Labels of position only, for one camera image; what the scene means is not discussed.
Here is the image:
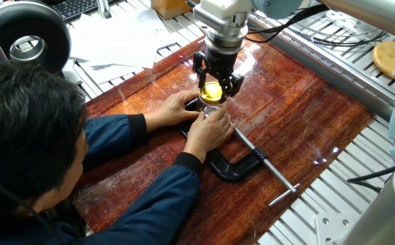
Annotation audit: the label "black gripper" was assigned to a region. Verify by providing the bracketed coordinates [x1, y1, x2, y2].
[193, 47, 245, 99]

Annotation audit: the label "yellow metal jar lid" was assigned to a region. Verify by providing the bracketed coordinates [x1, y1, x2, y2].
[199, 81, 224, 105]

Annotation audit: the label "clear glass jar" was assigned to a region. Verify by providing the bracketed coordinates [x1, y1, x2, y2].
[197, 100, 227, 118]

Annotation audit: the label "left forearm blue sleeve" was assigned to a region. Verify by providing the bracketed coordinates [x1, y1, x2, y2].
[81, 113, 148, 171]

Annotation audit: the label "right forearm blue sleeve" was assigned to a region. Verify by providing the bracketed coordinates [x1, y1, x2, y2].
[78, 152, 204, 245]

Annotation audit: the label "person's left hand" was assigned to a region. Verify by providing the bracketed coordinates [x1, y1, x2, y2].
[144, 89, 202, 133]

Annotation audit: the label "person's right hand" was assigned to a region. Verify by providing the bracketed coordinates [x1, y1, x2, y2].
[183, 103, 236, 163]

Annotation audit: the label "white wrist housing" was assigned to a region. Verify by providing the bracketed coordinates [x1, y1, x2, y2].
[193, 0, 253, 35]

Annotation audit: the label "small cardboard box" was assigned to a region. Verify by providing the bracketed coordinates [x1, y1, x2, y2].
[149, 0, 198, 20]

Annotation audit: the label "black iron C-clamp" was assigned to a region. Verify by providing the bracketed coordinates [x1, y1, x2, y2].
[178, 98, 301, 208]

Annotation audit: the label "white paper sheets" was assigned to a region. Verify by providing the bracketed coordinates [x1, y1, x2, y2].
[69, 8, 185, 86]

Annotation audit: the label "silver metal stand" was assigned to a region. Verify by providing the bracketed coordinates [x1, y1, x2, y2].
[97, 0, 112, 20]

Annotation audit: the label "white round stand base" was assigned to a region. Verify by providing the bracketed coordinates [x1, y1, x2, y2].
[325, 9, 382, 45]

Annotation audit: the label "black keyboard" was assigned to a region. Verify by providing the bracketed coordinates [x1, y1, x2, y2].
[49, 0, 123, 23]

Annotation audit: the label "black round fan device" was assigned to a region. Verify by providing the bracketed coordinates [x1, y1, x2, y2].
[0, 1, 84, 86]

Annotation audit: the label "round wooden disc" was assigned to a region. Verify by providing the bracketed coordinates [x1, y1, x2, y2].
[372, 40, 395, 83]

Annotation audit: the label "silver robot mounting plate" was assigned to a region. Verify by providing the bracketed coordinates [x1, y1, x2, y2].
[315, 211, 360, 245]

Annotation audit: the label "dark haired person's head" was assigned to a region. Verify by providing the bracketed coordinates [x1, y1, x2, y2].
[0, 61, 89, 218]

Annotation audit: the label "blue jacket torso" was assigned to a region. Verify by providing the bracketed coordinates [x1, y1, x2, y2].
[0, 203, 93, 245]

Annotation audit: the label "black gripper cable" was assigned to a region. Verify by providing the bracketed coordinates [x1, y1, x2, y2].
[244, 3, 330, 44]

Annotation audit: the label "thin black cables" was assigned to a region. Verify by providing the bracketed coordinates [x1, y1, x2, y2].
[311, 30, 389, 48]

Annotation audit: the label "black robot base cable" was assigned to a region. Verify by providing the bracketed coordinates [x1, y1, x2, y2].
[346, 165, 395, 193]

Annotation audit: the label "black foreground cable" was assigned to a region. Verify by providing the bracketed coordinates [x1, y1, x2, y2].
[0, 165, 65, 245]

